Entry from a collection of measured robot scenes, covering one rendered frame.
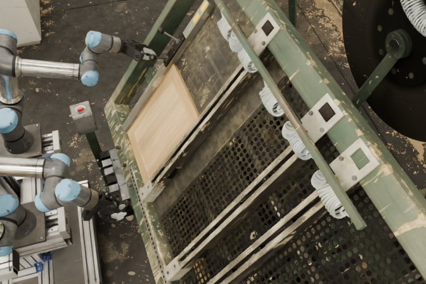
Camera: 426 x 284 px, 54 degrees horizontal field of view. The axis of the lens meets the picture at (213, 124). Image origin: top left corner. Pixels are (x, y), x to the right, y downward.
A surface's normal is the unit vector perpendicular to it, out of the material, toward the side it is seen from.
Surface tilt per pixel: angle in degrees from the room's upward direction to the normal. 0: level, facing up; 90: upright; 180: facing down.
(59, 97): 0
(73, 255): 0
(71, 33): 0
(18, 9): 90
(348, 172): 55
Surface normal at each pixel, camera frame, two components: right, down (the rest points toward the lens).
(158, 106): -0.76, -0.11
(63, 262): 0.00, -0.60
